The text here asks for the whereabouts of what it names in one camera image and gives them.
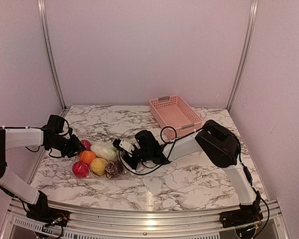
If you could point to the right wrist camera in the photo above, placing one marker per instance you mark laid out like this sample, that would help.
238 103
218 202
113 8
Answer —
122 144

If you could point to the dark purple fake vegetable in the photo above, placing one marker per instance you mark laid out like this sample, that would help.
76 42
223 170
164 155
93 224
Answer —
113 169

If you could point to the red fake apple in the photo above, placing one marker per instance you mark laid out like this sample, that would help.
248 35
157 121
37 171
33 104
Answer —
80 169

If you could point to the left aluminium frame post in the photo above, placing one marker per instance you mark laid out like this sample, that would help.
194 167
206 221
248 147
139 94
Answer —
49 52

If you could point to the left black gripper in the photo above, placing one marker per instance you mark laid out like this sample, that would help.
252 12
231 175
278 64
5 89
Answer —
74 147

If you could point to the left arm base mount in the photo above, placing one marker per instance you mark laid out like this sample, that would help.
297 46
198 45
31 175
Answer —
50 216

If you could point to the white fake cabbage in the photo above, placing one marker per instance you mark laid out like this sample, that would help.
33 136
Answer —
106 152

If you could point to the orange fake fruit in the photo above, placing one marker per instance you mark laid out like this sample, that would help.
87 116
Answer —
87 156

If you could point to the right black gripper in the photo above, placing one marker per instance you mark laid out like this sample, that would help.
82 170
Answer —
127 160

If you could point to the clear zip top bag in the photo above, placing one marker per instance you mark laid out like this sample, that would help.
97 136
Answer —
91 175

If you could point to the yellow fake fruit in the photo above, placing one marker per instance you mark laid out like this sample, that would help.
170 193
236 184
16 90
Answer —
98 166

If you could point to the front aluminium rail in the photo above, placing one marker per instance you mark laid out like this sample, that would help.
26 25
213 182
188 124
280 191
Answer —
92 223

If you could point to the pink perforated plastic basket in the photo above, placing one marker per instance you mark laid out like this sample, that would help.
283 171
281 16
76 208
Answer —
175 116

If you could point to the aluminium frame post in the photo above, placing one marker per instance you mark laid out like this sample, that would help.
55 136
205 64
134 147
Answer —
244 54
49 52

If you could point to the right aluminium frame post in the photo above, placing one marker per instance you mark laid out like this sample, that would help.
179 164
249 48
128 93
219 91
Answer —
244 54

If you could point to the dark red fake fruit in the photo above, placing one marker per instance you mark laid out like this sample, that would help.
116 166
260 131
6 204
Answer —
86 144

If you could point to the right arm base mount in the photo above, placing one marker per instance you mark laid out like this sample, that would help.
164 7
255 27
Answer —
240 217

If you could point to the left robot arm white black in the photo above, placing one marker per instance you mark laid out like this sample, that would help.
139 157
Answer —
16 145

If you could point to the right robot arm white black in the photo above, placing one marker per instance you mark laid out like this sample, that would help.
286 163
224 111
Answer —
222 148

